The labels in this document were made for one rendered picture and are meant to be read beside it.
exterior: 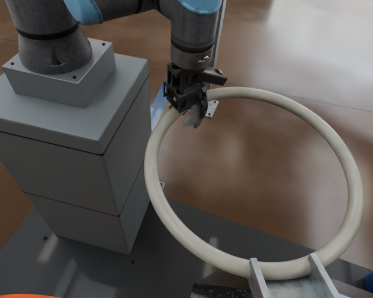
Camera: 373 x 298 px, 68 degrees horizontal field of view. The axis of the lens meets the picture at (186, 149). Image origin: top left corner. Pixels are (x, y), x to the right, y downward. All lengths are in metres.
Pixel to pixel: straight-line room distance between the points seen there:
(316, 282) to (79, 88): 0.68
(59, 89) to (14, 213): 1.04
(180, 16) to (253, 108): 1.71
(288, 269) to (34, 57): 0.75
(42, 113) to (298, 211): 1.39
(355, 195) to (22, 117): 0.83
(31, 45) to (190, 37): 0.43
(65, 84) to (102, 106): 0.11
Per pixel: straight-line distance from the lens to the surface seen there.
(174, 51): 0.60
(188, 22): 0.54
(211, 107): 2.11
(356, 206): 0.68
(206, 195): 1.62
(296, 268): 0.56
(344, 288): 0.77
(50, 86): 0.84
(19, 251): 1.61
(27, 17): 0.78
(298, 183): 1.84
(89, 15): 0.55
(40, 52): 0.81
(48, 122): 0.82
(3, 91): 0.97
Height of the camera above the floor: 1.38
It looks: 50 degrees down
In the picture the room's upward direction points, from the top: 6 degrees clockwise
